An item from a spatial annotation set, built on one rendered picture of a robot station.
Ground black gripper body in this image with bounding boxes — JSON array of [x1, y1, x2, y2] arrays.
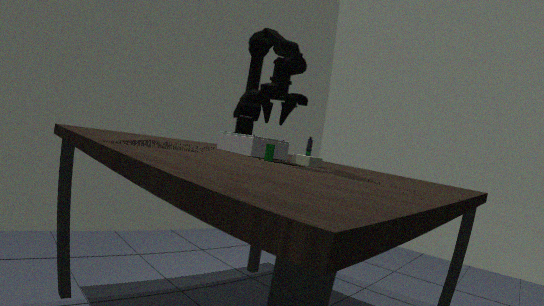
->
[[248, 75, 308, 106]]

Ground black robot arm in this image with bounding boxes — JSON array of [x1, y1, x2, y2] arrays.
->
[[231, 28, 307, 135]]

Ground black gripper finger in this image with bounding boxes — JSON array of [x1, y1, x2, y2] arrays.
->
[[257, 99, 273, 123], [279, 102, 298, 125]]

